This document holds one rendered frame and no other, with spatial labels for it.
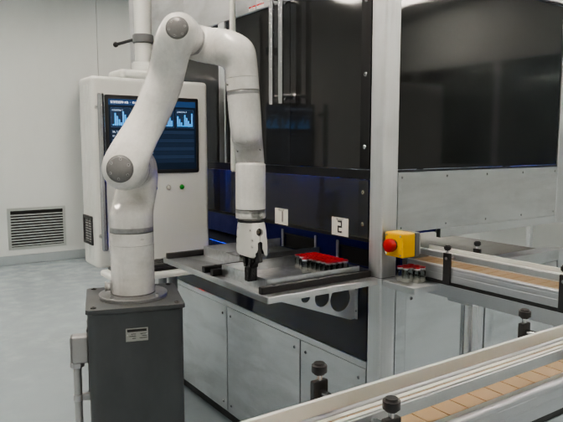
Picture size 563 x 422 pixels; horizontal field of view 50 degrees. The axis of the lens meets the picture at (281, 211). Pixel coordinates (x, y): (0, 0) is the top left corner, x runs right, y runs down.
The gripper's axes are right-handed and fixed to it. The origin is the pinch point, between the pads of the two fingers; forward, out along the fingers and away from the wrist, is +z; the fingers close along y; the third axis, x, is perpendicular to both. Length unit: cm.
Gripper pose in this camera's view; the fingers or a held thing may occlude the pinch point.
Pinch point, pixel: (250, 274)
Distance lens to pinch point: 170.4
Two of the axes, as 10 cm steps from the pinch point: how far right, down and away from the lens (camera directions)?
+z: 0.0, 9.9, 1.1
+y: -5.6, -0.9, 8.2
